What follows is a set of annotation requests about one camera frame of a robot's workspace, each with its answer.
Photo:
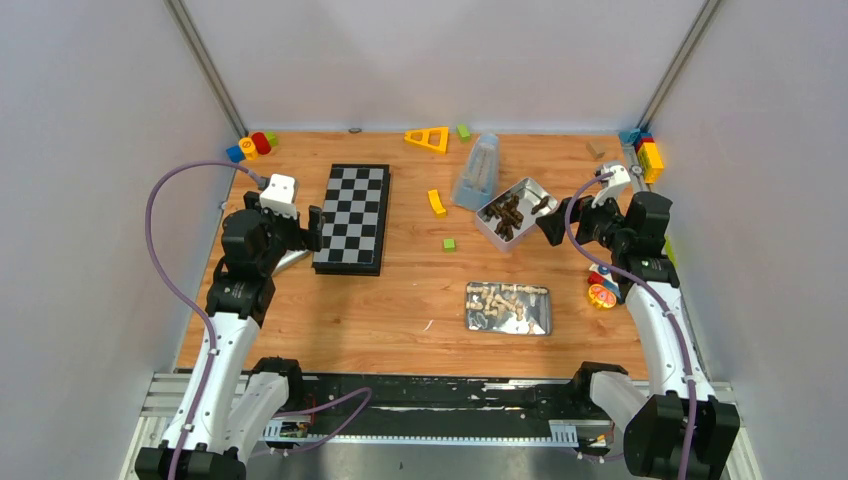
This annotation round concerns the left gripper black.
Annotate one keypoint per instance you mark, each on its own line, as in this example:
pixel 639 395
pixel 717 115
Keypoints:
pixel 299 232

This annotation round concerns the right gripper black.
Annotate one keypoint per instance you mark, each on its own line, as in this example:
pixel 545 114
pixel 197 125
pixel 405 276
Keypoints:
pixel 582 211

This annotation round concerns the folding chess board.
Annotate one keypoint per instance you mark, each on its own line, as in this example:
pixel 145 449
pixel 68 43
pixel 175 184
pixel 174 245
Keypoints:
pixel 355 211

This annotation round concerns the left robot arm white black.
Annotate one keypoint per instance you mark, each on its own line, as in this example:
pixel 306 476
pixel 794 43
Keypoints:
pixel 214 430

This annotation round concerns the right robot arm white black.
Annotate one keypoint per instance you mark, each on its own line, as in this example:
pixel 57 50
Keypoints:
pixel 680 430

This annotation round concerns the tin box with dark pieces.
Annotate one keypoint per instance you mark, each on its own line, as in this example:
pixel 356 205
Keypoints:
pixel 511 216

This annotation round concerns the tin lid with light pieces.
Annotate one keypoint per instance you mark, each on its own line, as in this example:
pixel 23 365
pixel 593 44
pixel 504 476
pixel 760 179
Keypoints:
pixel 508 308

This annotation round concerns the silver metal cylinder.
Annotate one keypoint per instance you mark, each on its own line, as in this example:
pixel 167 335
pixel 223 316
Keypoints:
pixel 289 259

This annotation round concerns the brown wooden block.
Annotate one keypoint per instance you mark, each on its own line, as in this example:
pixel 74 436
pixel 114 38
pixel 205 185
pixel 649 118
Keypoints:
pixel 595 149

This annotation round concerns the toy car red blue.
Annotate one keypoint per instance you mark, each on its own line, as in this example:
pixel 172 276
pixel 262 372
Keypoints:
pixel 603 292

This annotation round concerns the bubble-wrapped blue metronome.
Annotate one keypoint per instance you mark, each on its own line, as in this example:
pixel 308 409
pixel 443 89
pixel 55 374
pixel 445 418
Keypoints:
pixel 477 181

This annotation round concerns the coloured blocks left corner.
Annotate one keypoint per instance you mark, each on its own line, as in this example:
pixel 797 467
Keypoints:
pixel 252 147

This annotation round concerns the yellow curved block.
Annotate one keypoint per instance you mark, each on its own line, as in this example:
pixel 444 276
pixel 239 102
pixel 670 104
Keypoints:
pixel 436 204

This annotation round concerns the stacked coloured bricks right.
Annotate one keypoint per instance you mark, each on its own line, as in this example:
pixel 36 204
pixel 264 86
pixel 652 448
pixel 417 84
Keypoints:
pixel 646 151

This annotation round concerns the green cube back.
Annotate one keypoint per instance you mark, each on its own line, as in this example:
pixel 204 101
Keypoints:
pixel 463 132

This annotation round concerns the yellow triangle block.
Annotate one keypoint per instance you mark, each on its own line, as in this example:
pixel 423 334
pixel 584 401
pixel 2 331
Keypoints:
pixel 433 139

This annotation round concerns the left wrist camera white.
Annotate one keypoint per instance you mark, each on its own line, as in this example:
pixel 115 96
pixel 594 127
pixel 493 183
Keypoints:
pixel 279 196

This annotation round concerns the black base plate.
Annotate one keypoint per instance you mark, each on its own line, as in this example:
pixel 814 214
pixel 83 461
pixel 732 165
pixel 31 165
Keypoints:
pixel 394 409

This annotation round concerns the aluminium frame rail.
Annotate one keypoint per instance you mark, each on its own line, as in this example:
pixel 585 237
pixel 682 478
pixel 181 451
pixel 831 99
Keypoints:
pixel 166 390

